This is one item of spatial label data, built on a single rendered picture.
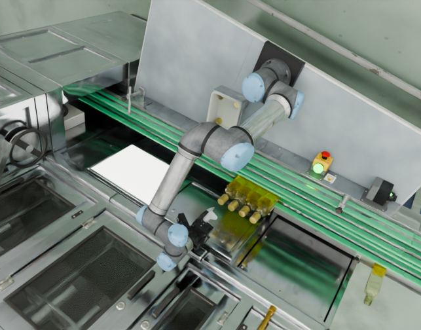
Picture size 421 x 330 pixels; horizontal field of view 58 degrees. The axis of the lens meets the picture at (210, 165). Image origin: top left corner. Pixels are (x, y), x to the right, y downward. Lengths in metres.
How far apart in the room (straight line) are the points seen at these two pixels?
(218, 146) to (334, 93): 0.69
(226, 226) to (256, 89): 0.67
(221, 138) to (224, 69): 0.75
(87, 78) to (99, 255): 0.97
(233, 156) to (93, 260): 0.79
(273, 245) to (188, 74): 1.01
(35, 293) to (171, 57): 1.32
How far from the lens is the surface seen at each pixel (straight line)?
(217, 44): 1.96
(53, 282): 1.67
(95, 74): 2.22
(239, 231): 1.83
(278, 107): 1.51
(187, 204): 1.90
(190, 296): 1.62
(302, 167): 1.86
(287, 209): 1.88
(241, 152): 1.25
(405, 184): 1.86
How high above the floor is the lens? 2.36
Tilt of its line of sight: 45 degrees down
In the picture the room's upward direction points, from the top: 129 degrees counter-clockwise
